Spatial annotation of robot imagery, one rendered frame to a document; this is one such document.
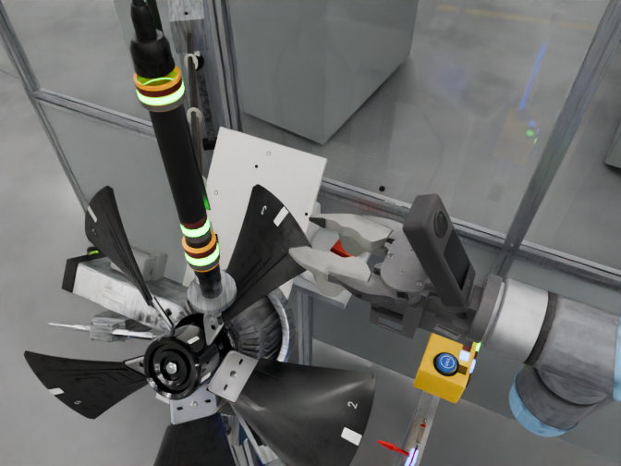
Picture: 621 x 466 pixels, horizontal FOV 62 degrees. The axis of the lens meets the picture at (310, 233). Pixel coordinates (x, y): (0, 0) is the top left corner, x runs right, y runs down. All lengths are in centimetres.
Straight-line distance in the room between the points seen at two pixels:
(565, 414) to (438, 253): 23
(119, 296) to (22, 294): 165
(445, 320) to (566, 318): 12
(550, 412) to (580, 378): 8
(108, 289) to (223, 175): 36
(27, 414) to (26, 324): 44
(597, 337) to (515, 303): 7
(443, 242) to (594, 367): 17
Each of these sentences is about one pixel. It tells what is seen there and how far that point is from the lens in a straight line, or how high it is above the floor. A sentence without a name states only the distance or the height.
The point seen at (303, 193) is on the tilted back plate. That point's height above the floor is 130.
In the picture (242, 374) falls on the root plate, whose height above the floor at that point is 118.
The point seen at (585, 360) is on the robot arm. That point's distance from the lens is 54.
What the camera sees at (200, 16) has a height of 158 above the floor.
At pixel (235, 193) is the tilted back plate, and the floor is 126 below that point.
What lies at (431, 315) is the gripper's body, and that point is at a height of 162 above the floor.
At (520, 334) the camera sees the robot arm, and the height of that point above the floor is 167.
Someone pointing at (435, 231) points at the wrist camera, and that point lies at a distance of 48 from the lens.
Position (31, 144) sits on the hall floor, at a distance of 368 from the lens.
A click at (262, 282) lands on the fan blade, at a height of 137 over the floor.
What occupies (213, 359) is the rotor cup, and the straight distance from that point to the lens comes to 100.
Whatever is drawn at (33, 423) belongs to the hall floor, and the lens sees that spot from 250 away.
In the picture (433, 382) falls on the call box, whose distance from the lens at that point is 118.
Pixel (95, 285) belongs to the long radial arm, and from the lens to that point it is 128.
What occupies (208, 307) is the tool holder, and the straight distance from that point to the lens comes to 76.
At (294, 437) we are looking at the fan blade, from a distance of 97.
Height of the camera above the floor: 209
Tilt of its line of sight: 50 degrees down
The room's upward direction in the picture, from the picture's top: straight up
